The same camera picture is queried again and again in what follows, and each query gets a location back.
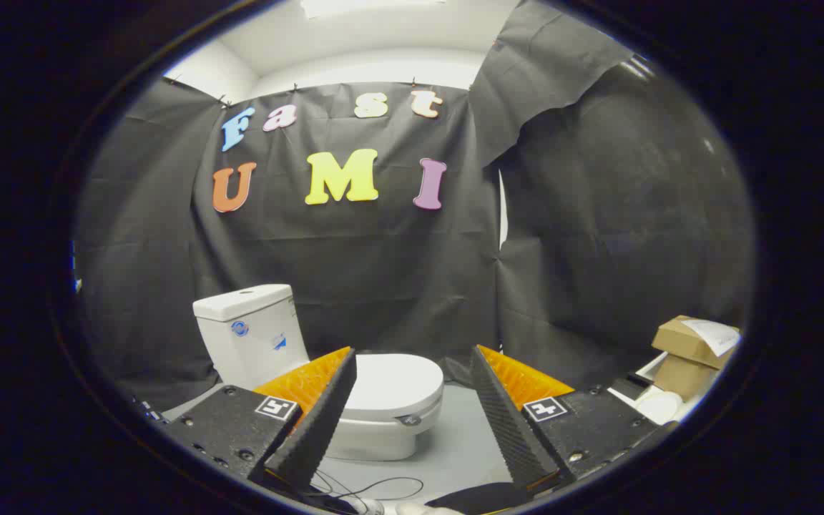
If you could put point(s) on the black backdrop cloth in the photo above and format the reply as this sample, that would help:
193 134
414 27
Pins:
383 272

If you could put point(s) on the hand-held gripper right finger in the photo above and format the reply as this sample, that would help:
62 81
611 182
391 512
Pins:
508 429

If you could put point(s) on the white paper sheet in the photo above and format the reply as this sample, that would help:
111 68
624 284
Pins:
716 335

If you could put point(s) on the white toilet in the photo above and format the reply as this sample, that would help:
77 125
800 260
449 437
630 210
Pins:
254 336

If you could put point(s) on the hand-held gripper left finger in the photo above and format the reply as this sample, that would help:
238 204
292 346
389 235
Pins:
312 429

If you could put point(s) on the white toilet lid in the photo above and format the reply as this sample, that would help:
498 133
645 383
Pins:
398 383

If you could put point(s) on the white round object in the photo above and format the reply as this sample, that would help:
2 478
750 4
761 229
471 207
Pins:
659 408

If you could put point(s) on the small black flat object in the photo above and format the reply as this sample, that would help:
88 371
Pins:
629 388

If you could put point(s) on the brown cardboard box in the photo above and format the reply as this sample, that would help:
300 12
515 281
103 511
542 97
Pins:
684 342
684 378

